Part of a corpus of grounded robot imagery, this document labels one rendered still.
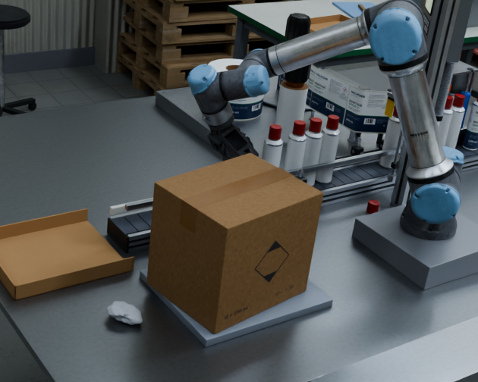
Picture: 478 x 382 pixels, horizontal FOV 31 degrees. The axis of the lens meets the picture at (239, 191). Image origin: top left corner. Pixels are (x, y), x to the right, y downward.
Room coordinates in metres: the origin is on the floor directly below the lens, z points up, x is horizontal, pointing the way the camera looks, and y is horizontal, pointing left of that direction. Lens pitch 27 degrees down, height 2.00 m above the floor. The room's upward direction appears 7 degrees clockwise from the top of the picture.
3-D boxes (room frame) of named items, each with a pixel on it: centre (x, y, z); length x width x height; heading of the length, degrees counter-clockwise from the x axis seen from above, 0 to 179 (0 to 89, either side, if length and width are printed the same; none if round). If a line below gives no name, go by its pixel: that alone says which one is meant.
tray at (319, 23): (4.11, -0.35, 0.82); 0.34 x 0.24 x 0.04; 133
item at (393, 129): (2.46, -0.45, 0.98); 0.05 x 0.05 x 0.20
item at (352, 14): (4.52, -0.54, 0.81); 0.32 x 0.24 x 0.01; 22
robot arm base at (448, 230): (2.06, -0.52, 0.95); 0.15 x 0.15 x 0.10
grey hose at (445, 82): (2.40, -0.55, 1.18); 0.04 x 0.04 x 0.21
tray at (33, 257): (1.77, 0.43, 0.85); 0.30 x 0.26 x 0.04; 128
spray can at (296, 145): (2.22, -0.14, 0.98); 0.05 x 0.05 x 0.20
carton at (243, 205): (1.71, 0.00, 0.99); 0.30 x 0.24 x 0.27; 137
